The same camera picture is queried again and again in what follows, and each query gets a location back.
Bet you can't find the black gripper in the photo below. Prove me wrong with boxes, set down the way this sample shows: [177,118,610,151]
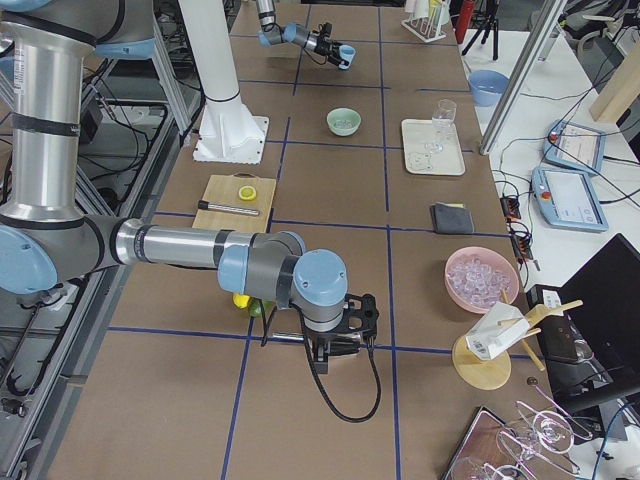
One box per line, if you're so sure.
[309,22,349,69]
[303,294,379,374]

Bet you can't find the small blue cup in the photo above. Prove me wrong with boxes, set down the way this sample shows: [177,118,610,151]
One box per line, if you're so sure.
[338,44,356,70]

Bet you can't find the metal ice scoop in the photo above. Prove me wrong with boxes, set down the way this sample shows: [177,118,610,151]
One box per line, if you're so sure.
[271,332,352,356]

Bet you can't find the green ceramic bowl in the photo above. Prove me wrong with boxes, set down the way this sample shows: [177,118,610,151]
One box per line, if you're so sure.
[326,107,362,137]

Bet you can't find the ice cubes in green bowl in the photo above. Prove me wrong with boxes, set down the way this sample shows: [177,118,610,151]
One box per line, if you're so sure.
[335,119,353,129]

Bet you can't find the blue bowl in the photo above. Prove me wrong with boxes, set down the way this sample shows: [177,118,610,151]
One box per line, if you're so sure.
[468,70,509,107]

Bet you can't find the pink bowl with ice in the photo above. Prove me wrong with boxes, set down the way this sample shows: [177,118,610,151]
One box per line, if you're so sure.
[444,247,520,313]

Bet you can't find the green lime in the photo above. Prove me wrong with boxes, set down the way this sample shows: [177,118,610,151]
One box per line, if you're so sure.
[248,298,274,318]

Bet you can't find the yellow lemon left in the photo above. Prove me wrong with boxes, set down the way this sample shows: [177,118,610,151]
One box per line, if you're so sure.
[232,293,251,309]

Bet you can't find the clear wine glass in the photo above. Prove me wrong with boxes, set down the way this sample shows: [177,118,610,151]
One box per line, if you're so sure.
[425,99,457,154]

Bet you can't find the cream plastic tray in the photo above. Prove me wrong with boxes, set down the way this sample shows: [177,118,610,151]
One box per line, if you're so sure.
[401,119,466,176]

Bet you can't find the red cylinder bottle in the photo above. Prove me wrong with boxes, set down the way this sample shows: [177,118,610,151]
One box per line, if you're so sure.
[455,0,476,45]

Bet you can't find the wooden mug tree stand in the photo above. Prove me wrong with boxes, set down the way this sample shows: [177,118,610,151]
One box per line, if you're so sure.
[452,300,583,390]

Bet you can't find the black tripod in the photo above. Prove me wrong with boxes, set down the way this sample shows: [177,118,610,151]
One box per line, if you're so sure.
[461,0,500,61]

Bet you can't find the lemon half slice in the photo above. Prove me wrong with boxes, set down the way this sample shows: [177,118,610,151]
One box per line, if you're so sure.
[238,185,257,202]

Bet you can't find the white carton box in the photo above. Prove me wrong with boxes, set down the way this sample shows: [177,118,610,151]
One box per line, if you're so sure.
[465,302,529,361]

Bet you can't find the wooden cutting board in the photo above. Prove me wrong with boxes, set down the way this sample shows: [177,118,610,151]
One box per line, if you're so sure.
[192,174,277,233]

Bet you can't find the dark metal tray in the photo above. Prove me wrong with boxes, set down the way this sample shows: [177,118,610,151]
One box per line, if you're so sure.
[440,406,510,479]

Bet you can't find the upturned wine glasses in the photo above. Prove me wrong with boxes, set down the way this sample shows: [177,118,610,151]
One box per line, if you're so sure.
[452,401,582,479]

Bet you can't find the upper teach pendant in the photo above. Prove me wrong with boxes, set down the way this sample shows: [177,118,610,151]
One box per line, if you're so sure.
[542,120,606,175]

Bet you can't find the teach pendant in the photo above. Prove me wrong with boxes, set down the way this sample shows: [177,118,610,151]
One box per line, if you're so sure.
[542,120,606,175]
[531,167,609,232]

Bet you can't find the black laptop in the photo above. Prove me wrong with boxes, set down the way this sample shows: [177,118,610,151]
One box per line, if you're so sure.
[539,233,639,413]

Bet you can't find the lower teach pendant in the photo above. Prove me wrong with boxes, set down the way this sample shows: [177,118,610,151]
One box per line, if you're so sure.
[531,167,609,232]

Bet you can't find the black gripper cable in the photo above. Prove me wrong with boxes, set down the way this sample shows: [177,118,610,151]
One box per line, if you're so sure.
[259,304,382,423]

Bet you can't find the white wire cup rack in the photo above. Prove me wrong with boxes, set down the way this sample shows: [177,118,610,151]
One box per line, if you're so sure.
[401,0,450,43]

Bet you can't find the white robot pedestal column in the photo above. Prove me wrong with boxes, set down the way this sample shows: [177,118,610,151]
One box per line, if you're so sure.
[179,0,269,164]

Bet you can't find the aluminium frame post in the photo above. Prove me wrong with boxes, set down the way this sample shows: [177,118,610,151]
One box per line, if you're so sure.
[479,0,567,155]

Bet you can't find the black handled knife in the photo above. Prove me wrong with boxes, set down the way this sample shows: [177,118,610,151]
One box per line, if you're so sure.
[197,200,260,217]

